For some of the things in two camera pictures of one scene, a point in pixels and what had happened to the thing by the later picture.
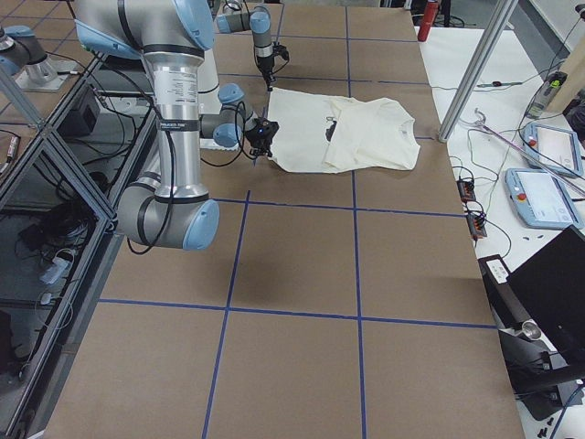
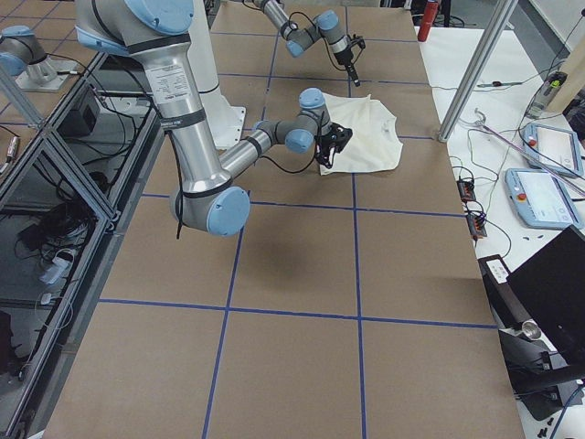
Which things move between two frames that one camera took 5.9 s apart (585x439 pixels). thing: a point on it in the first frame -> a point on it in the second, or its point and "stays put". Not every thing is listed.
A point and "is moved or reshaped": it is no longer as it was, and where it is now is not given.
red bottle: [430, 10] stays put
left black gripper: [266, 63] -> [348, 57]
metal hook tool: [482, 123] stays put
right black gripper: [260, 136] -> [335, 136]
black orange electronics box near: [476, 225] stays put
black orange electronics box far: [466, 188] stays put
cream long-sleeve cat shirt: [331, 133] is moved or reshaped
